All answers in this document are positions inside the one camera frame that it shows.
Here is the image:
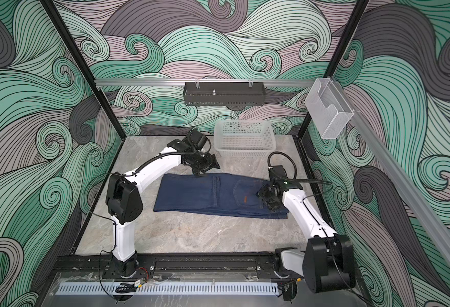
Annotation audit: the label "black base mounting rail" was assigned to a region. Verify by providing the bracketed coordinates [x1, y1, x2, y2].
[50, 251, 360, 281]

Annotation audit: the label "clear plastic wall bin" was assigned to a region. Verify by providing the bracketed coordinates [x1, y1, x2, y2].
[305, 78, 354, 139]

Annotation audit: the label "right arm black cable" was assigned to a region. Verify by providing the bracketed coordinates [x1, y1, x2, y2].
[266, 151, 334, 189]

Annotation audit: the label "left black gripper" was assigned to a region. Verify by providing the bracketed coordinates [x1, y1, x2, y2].
[188, 153, 222, 179]

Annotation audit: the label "black perforated metal tray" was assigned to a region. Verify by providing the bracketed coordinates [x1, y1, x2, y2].
[183, 81, 266, 107]

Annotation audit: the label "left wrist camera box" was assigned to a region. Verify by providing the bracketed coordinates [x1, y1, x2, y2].
[186, 128, 208, 150]

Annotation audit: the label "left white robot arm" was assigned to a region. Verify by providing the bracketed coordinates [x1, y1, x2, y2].
[106, 136, 220, 278]

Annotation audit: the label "white slotted cable duct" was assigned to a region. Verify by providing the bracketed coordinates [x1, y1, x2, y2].
[55, 281, 280, 295]

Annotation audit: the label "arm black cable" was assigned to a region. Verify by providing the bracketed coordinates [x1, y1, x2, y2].
[266, 151, 334, 189]
[109, 147, 195, 181]

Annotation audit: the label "dark blue denim trousers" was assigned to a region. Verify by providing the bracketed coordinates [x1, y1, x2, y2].
[153, 173, 288, 220]

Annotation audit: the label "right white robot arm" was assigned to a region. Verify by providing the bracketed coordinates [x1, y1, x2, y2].
[256, 182, 356, 293]

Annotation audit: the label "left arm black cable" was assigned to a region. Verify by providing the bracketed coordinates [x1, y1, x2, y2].
[109, 147, 195, 181]

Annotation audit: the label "white perforated plastic basket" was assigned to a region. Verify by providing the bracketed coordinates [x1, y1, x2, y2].
[213, 120, 276, 157]

